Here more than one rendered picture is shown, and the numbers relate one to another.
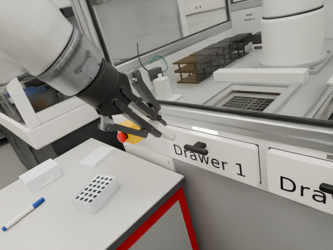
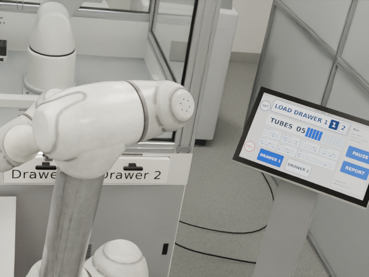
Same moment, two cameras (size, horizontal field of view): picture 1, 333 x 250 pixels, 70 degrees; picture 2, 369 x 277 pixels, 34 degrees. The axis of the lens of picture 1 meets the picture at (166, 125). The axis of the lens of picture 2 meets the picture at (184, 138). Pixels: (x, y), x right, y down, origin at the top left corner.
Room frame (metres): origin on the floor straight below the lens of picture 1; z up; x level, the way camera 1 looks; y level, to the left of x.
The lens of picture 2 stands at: (-0.57, 1.42, 2.11)
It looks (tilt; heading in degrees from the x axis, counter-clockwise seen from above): 29 degrees down; 292
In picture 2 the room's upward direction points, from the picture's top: 10 degrees clockwise
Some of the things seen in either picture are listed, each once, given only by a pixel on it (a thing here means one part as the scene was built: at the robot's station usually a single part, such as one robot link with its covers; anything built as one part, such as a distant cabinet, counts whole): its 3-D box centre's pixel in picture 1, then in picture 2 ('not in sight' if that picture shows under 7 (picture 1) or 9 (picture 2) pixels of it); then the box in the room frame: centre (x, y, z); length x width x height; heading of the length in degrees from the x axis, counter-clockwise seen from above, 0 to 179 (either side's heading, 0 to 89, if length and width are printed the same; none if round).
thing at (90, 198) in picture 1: (96, 192); not in sight; (0.62, 0.27, 0.78); 0.12 x 0.08 x 0.04; 146
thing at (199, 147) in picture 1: (198, 147); (45, 165); (0.52, -0.07, 0.91); 0.07 x 0.04 x 0.01; 39
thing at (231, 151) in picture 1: (206, 152); (45, 169); (0.54, -0.09, 0.87); 0.29 x 0.02 x 0.11; 39
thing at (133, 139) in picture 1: (129, 132); not in sight; (0.79, 0.14, 0.88); 0.07 x 0.05 x 0.07; 39
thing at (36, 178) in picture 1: (41, 175); not in sight; (0.80, 0.52, 0.79); 0.13 x 0.09 x 0.05; 130
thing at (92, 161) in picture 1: (97, 156); not in sight; (0.87, 0.31, 0.77); 0.13 x 0.09 x 0.02; 142
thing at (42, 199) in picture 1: (24, 213); not in sight; (0.62, 0.52, 0.77); 0.14 x 0.02 x 0.02; 139
